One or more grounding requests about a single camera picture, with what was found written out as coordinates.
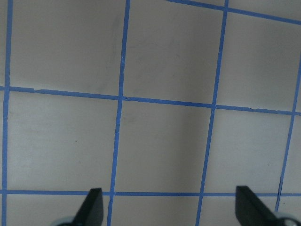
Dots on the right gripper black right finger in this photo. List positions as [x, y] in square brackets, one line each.
[251, 211]

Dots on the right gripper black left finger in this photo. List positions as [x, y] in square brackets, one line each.
[91, 212]

